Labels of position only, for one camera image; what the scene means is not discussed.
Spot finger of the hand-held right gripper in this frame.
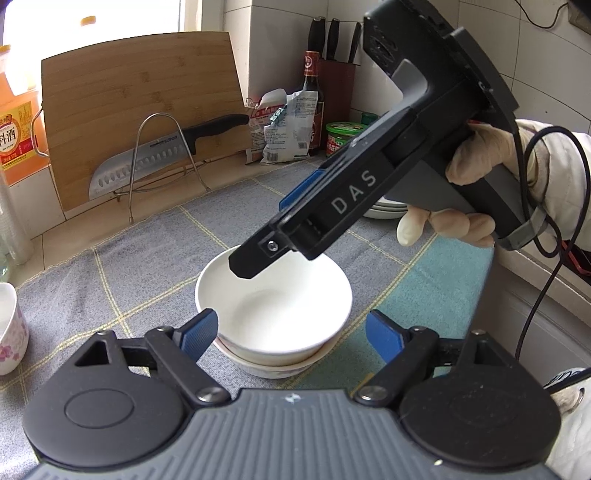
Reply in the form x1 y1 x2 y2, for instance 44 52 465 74
229 220 305 280
279 170 324 209

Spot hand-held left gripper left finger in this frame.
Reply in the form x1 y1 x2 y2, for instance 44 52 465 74
60 308 232 408

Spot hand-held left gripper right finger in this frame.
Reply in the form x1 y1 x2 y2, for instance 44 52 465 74
353 310 513 409

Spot white ceramic bowl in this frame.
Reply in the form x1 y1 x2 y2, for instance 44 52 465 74
194 247 353 367

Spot white bowl pink flowers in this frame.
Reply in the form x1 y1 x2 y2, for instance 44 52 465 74
213 330 337 380
0 282 30 376

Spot person's right forearm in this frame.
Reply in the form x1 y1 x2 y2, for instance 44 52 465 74
515 119 591 252

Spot person's right hand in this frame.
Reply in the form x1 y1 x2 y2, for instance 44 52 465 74
397 119 539 247

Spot white blue printed bag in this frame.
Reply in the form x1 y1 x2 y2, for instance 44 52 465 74
260 90 320 165

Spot green lid sauce jar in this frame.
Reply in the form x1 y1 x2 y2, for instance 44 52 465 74
325 121 366 155

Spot red white food bag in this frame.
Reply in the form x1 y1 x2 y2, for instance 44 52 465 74
246 88 289 165

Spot dark red knife block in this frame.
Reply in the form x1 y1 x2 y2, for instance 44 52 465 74
318 59 359 139

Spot grey teal checked towel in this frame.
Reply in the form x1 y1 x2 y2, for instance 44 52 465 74
0 159 495 402

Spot dark soy sauce bottle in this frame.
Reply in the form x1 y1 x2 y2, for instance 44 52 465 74
301 51 325 156

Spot wooden cutting board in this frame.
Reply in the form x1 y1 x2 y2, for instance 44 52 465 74
41 32 252 213

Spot stack of clear plastic cups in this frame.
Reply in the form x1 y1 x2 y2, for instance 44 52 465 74
0 171 33 266

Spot white garment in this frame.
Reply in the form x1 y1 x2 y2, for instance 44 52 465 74
545 367 591 480

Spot orange cooking wine bottle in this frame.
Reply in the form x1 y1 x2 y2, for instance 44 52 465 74
0 44 49 185

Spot black handled kitchen knife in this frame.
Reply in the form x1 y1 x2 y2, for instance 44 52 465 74
88 114 250 200

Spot black cable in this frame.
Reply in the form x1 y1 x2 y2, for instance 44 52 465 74
510 127 591 365

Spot metal wire rack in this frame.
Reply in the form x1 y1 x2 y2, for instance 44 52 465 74
113 113 213 225

